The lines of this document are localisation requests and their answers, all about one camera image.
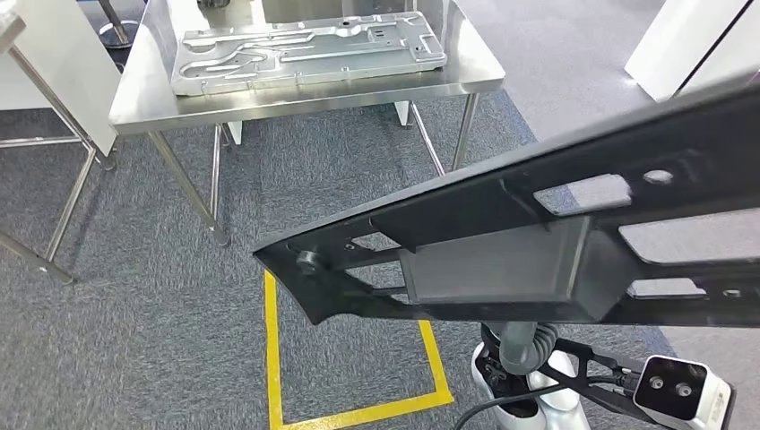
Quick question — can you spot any black plastic frame part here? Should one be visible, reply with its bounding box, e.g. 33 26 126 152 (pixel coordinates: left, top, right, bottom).
252 71 760 330

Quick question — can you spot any stainless steel workbench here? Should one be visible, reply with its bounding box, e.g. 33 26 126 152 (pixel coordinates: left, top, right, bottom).
108 0 507 247

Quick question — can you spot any stamped silver metal plate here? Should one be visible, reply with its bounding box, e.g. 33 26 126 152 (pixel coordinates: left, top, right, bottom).
170 10 448 98

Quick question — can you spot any round metal stand base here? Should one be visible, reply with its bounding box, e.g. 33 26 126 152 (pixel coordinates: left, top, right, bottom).
96 0 142 50

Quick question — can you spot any white partition panel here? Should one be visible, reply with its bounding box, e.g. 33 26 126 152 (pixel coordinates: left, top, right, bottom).
623 0 760 103

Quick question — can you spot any white panel cabinet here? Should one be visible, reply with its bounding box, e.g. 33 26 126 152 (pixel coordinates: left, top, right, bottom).
0 0 123 157

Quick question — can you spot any black camera cable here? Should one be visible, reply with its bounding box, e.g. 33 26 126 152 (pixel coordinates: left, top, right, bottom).
453 379 636 430

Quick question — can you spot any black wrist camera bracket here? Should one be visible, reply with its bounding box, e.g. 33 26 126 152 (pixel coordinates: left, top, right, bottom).
537 338 650 426

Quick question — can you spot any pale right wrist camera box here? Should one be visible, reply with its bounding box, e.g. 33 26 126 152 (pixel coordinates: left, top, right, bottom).
633 355 733 430

